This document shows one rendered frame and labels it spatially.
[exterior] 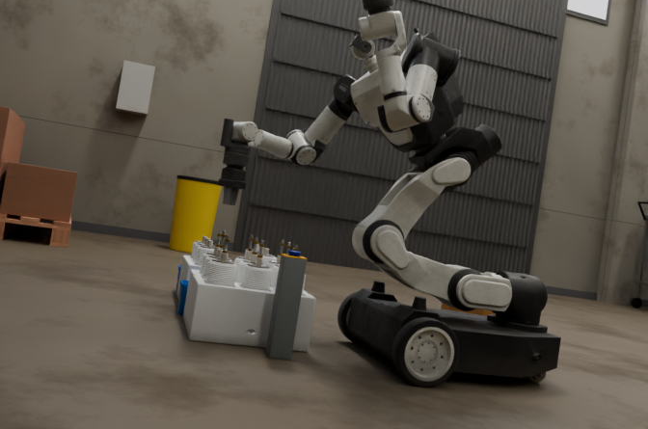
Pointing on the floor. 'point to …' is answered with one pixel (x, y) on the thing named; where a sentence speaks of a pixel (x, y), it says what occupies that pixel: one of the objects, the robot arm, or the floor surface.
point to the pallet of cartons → (32, 187)
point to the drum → (193, 211)
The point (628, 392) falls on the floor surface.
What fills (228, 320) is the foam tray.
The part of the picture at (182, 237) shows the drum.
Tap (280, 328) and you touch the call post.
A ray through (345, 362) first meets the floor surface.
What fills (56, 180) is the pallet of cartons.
